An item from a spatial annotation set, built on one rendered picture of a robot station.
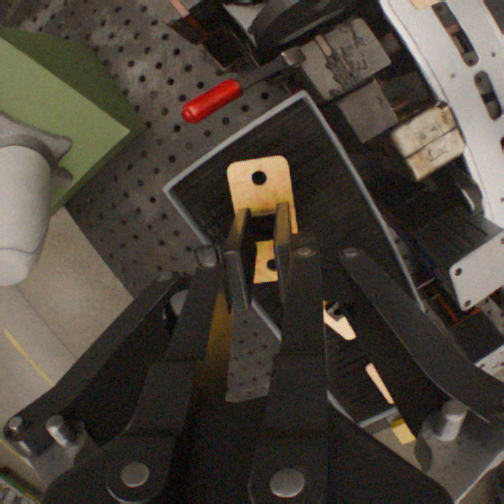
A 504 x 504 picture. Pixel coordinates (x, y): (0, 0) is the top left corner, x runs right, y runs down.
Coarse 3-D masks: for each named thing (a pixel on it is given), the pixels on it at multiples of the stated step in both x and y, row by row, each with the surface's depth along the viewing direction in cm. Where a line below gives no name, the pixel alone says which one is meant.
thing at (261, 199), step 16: (256, 160) 20; (272, 160) 19; (240, 176) 20; (272, 176) 20; (288, 176) 20; (240, 192) 20; (256, 192) 20; (272, 192) 20; (288, 192) 20; (240, 208) 21; (256, 208) 21; (272, 208) 21; (256, 224) 20; (272, 224) 20; (256, 240) 21; (272, 240) 21; (272, 256) 22; (256, 272) 23; (272, 272) 22
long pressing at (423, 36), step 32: (384, 0) 30; (448, 0) 28; (480, 0) 27; (416, 32) 31; (480, 32) 29; (416, 64) 33; (448, 64) 32; (480, 64) 31; (448, 96) 34; (480, 96) 33; (480, 128) 35; (480, 160) 37
